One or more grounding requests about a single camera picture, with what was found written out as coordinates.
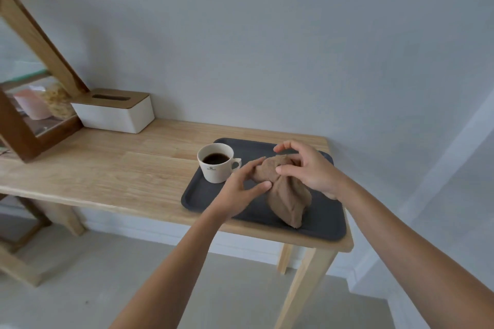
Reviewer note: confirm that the black coffee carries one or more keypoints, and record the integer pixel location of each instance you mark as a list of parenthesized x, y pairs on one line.
[(216, 158)]

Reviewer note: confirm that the person's left thumb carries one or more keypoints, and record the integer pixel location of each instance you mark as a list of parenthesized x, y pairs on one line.
[(257, 188)]

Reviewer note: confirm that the dark grey tray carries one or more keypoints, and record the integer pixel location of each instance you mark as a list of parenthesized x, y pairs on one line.
[(328, 220)]

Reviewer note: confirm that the brown cloth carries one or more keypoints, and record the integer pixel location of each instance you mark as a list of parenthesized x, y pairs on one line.
[(289, 201)]

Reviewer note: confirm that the person's right hand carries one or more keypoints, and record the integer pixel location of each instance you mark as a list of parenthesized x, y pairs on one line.
[(317, 173)]

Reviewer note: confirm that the pink container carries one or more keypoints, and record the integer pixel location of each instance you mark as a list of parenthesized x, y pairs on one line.
[(31, 105)]

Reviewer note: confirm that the person's right thumb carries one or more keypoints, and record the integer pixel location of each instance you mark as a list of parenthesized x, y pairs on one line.
[(290, 170)]

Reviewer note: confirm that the person's right forearm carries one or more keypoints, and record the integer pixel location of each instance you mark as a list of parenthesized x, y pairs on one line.
[(409, 259)]

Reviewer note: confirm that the white coffee cup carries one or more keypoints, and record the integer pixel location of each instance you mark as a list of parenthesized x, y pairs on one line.
[(213, 172)]

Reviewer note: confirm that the person's left forearm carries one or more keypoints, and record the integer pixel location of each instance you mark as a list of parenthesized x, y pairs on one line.
[(169, 274)]

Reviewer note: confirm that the white tissue box wooden lid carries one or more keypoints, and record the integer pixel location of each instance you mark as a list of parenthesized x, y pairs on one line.
[(115, 113)]

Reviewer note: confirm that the person's left hand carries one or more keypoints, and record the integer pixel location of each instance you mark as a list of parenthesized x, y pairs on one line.
[(230, 194)]

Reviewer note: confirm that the clear bag of snacks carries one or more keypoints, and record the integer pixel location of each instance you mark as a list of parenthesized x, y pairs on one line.
[(58, 101)]

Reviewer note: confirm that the light wooden table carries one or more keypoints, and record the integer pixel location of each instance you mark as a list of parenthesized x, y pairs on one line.
[(96, 170)]

